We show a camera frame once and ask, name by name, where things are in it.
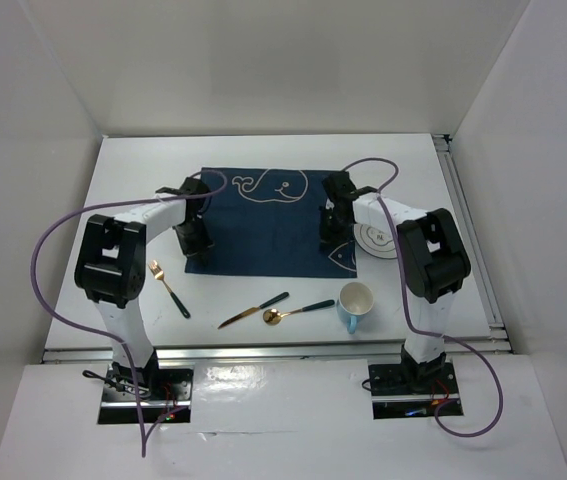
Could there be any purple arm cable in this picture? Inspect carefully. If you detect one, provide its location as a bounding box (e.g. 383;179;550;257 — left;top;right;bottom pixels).
342;158;504;441
29;170;228;458

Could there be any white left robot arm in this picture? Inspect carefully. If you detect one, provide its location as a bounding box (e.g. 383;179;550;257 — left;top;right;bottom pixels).
74;178;213;399

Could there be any gold spoon green handle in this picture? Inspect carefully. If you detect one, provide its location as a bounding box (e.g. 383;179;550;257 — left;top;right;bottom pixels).
262;300;336;326

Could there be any gold fork green handle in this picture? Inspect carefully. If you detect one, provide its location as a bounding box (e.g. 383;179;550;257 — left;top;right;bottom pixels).
148;260;191;319

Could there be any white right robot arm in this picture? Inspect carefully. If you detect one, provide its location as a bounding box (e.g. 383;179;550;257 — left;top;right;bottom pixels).
319;171;471;392

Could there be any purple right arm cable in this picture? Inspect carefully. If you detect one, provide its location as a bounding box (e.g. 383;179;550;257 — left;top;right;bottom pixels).
342;158;504;441

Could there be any gold knife green handle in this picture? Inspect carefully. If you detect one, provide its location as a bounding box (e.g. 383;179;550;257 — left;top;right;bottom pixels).
217;292;290;330

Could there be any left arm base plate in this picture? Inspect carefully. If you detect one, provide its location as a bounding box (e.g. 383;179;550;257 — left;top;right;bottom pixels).
82;367;194;425

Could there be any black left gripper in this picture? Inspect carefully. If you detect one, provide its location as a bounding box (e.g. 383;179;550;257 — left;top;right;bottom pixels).
171;216;213;264

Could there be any white plate green rim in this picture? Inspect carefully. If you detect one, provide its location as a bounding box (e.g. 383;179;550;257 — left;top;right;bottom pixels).
353;223;397;260

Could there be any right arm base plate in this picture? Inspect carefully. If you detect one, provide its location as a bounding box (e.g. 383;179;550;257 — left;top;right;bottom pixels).
361;362;464;420

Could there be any aluminium rail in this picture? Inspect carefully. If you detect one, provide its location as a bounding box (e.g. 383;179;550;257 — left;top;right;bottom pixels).
40;337;512;365
432;134;511;348

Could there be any light blue mug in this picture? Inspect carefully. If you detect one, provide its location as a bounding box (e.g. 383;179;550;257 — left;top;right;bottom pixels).
336;282;374;334

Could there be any aluminium front rail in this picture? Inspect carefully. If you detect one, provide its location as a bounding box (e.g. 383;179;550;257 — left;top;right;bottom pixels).
40;337;512;365

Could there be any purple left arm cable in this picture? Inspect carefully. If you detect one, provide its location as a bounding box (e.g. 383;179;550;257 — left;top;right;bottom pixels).
29;170;228;458

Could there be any aluminium right side rail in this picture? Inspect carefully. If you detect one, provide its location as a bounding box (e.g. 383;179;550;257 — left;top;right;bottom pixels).
432;134;511;348

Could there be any blue whale placemat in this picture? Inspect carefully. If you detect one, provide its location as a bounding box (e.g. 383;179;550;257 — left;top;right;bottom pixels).
185;167;357;279

